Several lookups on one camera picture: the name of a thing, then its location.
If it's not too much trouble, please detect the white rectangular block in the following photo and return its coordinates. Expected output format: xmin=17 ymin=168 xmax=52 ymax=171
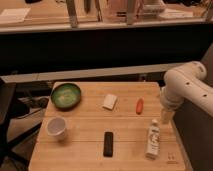
xmin=103 ymin=94 xmax=117 ymax=110

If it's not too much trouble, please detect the orange carrot toy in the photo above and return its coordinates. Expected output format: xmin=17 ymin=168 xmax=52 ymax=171
xmin=136 ymin=98 xmax=144 ymax=114

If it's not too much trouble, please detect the black rectangular remote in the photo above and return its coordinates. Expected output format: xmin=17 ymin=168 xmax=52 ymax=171
xmin=103 ymin=132 xmax=113 ymax=157

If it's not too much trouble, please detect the metal frame post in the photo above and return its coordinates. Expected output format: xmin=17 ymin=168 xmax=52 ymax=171
xmin=66 ymin=0 xmax=78 ymax=28

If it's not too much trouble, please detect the white paper sheet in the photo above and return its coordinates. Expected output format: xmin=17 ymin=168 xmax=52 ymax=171
xmin=0 ymin=8 xmax=30 ymax=24

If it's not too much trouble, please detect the white tube bottle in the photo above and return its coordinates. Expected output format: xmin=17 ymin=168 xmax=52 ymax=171
xmin=145 ymin=119 xmax=160 ymax=160

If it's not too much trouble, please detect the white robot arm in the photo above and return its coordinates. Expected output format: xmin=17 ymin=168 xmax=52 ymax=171
xmin=159 ymin=61 xmax=213 ymax=124

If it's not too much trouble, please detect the green ceramic bowl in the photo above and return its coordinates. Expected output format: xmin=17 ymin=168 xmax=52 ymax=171
xmin=50 ymin=83 xmax=81 ymax=110

